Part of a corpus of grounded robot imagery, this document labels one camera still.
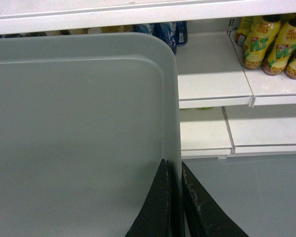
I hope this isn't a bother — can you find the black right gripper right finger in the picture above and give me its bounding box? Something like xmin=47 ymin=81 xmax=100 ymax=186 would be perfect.
xmin=182 ymin=162 xmax=247 ymax=237

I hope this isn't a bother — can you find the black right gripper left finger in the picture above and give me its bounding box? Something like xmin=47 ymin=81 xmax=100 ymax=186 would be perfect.
xmin=126 ymin=159 xmax=171 ymax=237

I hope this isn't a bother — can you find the grey rectangular serving tray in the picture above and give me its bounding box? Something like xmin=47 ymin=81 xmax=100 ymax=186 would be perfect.
xmin=0 ymin=33 xmax=185 ymax=237

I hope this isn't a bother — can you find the white middle shelf board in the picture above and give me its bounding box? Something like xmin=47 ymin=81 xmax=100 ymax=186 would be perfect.
xmin=176 ymin=32 xmax=296 ymax=109

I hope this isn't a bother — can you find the white shelf board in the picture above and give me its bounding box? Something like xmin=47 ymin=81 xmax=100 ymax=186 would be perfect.
xmin=176 ymin=32 xmax=296 ymax=109
xmin=0 ymin=0 xmax=296 ymax=35

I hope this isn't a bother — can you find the blue drink bottle right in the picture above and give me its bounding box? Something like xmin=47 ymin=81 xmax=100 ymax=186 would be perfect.
xmin=155 ymin=22 xmax=177 ymax=54

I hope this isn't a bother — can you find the blue drink bottle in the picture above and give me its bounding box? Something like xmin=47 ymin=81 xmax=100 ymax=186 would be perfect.
xmin=155 ymin=22 xmax=177 ymax=54
xmin=134 ymin=23 xmax=155 ymax=36

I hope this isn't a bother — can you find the blue drink bottle left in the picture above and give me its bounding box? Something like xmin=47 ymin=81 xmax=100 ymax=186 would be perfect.
xmin=134 ymin=23 xmax=155 ymax=36

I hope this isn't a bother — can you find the yellow lemon tea bottle left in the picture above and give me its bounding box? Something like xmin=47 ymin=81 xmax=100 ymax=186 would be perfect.
xmin=242 ymin=15 xmax=281 ymax=70

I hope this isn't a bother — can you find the yellow lemon tea bottle middle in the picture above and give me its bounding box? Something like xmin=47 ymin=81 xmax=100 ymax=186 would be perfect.
xmin=262 ymin=15 xmax=296 ymax=76

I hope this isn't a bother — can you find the white upper shelf board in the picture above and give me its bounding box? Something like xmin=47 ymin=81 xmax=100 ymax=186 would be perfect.
xmin=0 ymin=0 xmax=296 ymax=35

